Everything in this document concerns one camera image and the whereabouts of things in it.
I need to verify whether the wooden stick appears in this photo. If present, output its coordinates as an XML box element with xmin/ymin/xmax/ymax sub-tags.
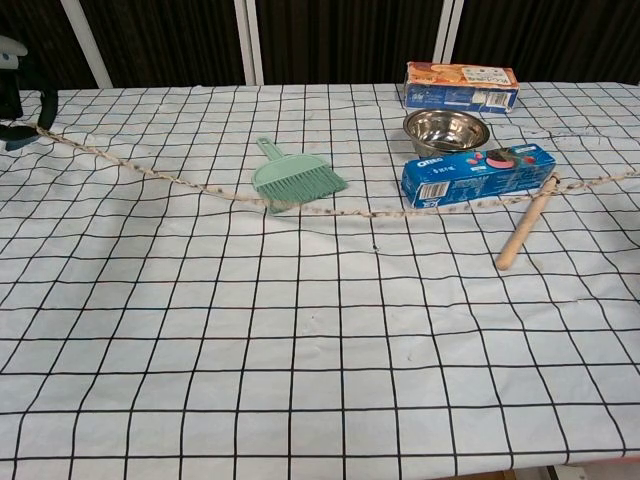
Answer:
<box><xmin>495</xmin><ymin>171</ymin><xmax>562</xmax><ymax>272</ymax></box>

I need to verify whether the white partition frame post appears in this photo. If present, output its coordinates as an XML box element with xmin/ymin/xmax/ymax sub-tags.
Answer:
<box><xmin>234</xmin><ymin>0</ymin><xmax>265</xmax><ymax>85</ymax></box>
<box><xmin>62</xmin><ymin>0</ymin><xmax>114</xmax><ymax>89</ymax></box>
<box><xmin>432</xmin><ymin>0</ymin><xmax>465</xmax><ymax>64</ymax></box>

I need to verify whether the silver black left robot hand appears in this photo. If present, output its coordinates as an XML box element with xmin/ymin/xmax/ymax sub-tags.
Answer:
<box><xmin>0</xmin><ymin>34</ymin><xmax>60</xmax><ymax>132</ymax></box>

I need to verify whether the white black-checked tablecloth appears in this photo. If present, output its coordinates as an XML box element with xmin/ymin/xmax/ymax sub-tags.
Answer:
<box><xmin>0</xmin><ymin>81</ymin><xmax>640</xmax><ymax>480</ymax></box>

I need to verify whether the green mini hand broom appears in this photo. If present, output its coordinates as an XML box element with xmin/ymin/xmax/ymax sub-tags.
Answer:
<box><xmin>251</xmin><ymin>136</ymin><xmax>350</xmax><ymax>215</ymax></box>

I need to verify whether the orange and blue biscuit box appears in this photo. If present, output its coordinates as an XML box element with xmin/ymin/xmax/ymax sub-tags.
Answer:
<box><xmin>403</xmin><ymin>61</ymin><xmax>520</xmax><ymax>115</ymax></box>

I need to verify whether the teal table pad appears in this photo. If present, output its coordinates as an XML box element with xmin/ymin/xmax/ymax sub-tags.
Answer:
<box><xmin>2</xmin><ymin>128</ymin><xmax>40</xmax><ymax>152</ymax></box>

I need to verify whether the stainless steel bowl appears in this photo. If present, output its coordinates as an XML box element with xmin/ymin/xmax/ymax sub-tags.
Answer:
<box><xmin>402</xmin><ymin>108</ymin><xmax>491</xmax><ymax>157</ymax></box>

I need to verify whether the beige braided rope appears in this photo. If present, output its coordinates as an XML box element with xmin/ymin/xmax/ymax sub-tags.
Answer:
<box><xmin>34</xmin><ymin>124</ymin><xmax>640</xmax><ymax>220</ymax></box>

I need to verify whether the blue Oreo cookie box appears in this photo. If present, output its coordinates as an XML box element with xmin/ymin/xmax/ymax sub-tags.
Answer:
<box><xmin>400</xmin><ymin>143</ymin><xmax>558</xmax><ymax>210</ymax></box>

